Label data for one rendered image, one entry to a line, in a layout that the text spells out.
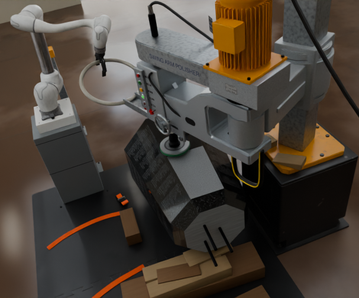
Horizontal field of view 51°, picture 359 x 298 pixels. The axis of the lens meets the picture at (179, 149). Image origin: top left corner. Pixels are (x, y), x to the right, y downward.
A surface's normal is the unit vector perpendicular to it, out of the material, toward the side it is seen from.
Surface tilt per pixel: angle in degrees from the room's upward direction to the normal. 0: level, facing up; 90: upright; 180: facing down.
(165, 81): 90
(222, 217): 90
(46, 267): 0
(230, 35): 90
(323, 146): 0
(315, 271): 0
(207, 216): 90
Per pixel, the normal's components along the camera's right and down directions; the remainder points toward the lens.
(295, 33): -0.64, 0.55
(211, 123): 0.68, 0.40
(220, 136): -0.13, -0.76
